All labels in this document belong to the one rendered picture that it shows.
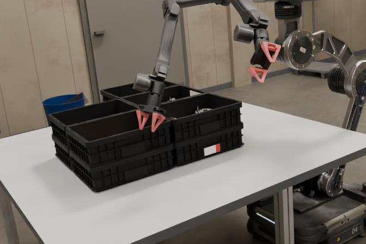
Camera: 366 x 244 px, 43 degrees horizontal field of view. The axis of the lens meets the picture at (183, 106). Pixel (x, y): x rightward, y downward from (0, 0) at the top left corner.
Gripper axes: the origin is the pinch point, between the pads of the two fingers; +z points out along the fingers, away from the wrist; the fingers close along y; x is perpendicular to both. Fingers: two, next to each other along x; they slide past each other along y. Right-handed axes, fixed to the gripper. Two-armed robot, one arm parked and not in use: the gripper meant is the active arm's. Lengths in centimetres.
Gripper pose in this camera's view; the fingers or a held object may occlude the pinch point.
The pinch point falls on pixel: (147, 128)
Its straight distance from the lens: 191.5
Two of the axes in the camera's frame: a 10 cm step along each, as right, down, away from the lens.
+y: 8.3, 1.2, -5.5
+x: 5.1, 2.6, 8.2
